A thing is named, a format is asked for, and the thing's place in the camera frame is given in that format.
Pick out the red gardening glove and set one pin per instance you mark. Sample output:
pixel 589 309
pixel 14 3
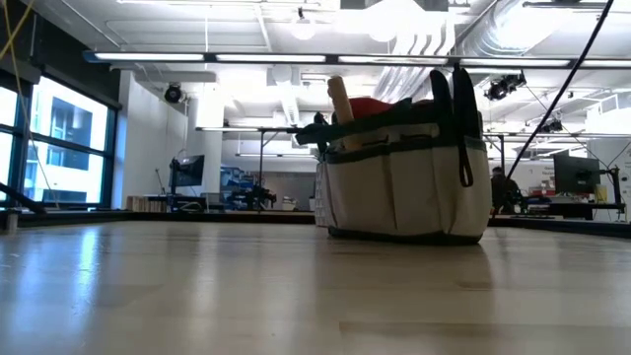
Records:
pixel 367 106

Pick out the cream canvas bag green trim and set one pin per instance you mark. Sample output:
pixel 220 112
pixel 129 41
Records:
pixel 409 192

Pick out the black background robot arm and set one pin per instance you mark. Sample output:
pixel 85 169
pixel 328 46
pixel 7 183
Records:
pixel 254 194

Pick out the black computer monitor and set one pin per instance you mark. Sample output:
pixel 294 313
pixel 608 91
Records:
pixel 187 170
pixel 574 172

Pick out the black ceiling spotlight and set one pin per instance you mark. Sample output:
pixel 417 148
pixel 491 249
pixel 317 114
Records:
pixel 505 86
pixel 551 125
pixel 172 92

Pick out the wooden slat crate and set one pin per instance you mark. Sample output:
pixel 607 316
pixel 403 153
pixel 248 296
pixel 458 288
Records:
pixel 145 203

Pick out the person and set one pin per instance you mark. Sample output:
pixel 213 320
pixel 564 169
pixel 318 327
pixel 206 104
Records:
pixel 504 190

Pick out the long ceiling light bar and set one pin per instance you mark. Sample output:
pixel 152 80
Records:
pixel 148 56

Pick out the black cluttered desk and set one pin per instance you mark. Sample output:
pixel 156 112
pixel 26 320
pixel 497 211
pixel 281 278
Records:
pixel 567 209

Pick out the large framed window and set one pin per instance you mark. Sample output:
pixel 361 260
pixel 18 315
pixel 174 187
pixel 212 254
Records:
pixel 64 148

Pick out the silver ceiling duct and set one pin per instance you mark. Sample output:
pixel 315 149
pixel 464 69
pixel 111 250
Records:
pixel 443 34

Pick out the grey frame post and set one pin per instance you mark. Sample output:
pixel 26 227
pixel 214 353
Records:
pixel 12 222

